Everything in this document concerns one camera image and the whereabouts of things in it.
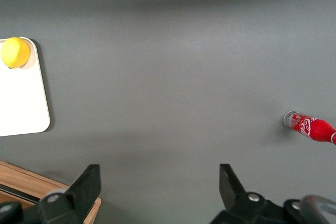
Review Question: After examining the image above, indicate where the white rectangular tray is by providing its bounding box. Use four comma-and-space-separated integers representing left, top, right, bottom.
0, 37, 51, 137

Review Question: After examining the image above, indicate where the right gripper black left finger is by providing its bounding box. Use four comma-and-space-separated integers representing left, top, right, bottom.
38, 164, 102, 224

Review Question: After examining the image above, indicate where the red coke bottle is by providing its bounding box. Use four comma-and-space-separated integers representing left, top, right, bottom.
283, 110, 336, 145

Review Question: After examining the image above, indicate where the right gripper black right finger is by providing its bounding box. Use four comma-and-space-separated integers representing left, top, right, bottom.
209, 163, 267, 224

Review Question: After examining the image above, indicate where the yellow lemon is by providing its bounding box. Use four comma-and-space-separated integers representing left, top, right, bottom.
0, 37, 32, 69

